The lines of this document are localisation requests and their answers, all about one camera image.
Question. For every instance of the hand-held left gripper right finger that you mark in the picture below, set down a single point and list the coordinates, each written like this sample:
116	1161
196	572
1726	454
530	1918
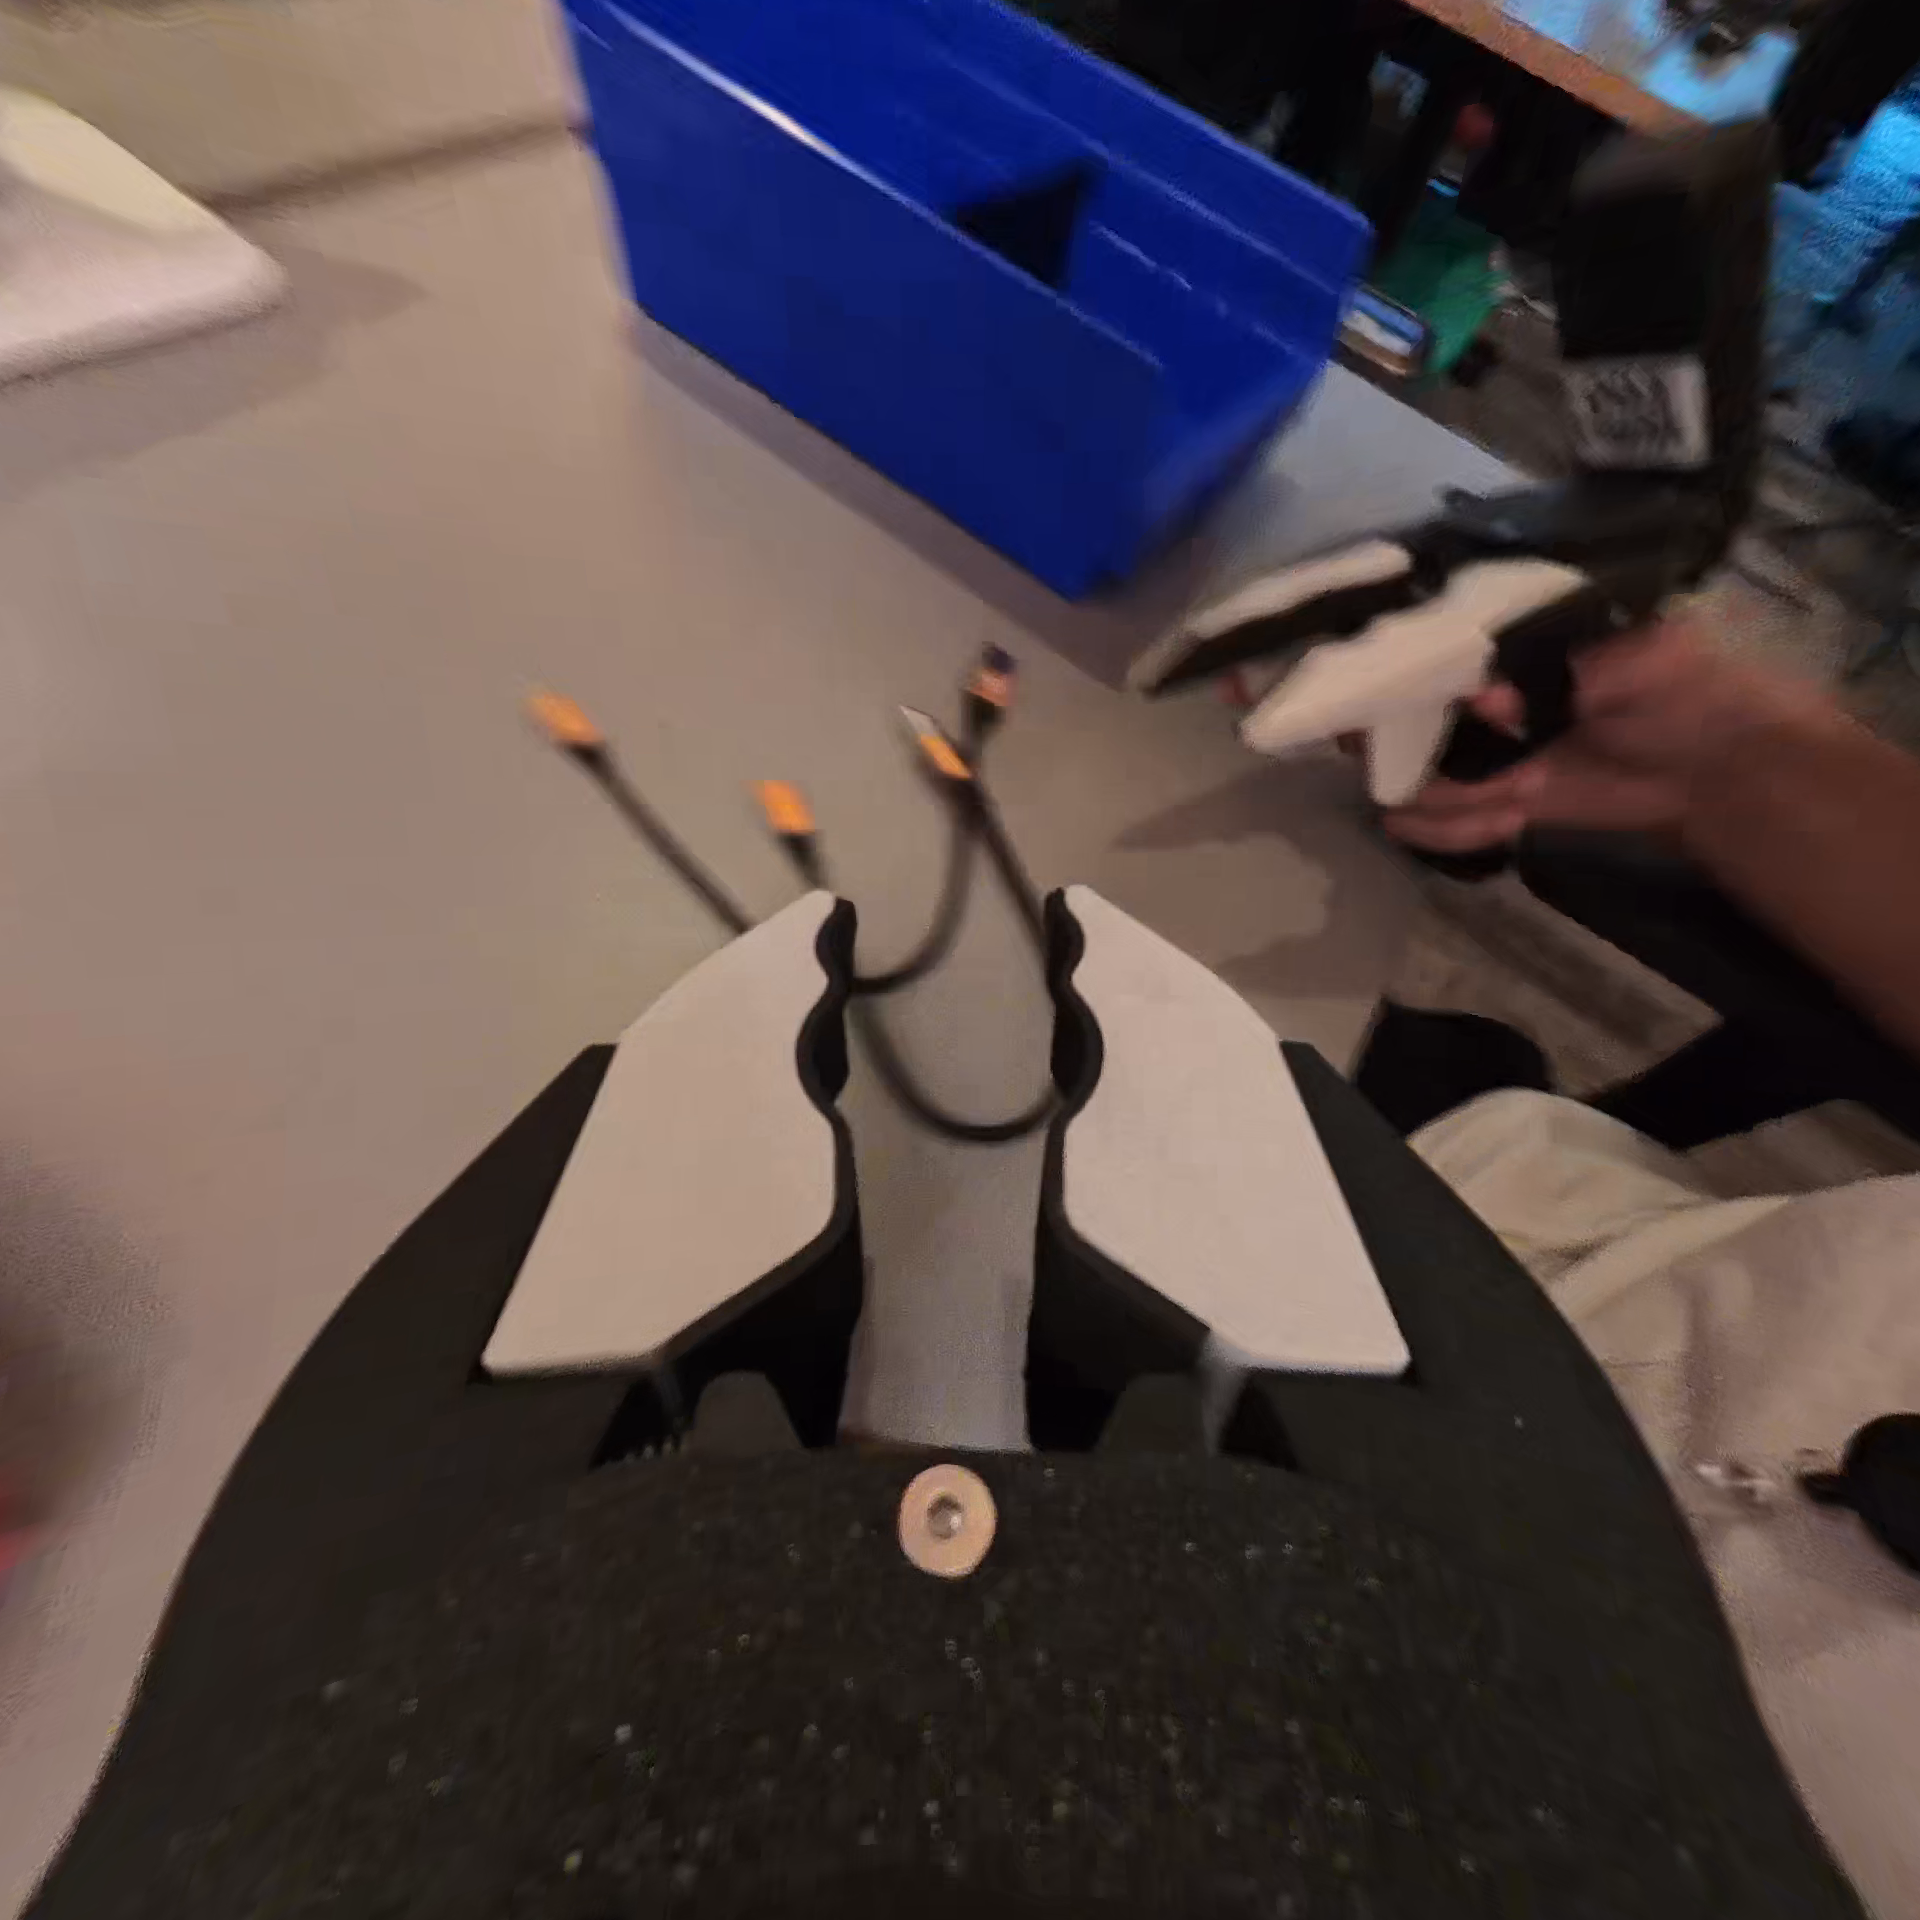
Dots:
1215	1185

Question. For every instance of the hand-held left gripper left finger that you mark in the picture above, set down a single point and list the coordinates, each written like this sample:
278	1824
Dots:
691	1200

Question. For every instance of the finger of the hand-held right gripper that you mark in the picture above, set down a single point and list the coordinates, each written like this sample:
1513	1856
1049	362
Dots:
1394	674
1290	584

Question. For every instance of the blue plastic bin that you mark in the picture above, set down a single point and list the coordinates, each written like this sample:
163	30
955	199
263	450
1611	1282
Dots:
901	330

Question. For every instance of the person's right forearm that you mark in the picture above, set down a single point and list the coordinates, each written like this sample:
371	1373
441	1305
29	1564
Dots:
1831	841

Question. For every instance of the wooden work table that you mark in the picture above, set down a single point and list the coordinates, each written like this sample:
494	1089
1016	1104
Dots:
1561	52

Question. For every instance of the black bin divider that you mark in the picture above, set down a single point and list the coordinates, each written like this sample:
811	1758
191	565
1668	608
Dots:
1035	225

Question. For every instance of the white shirt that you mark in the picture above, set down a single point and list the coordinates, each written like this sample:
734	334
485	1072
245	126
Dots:
1724	1320

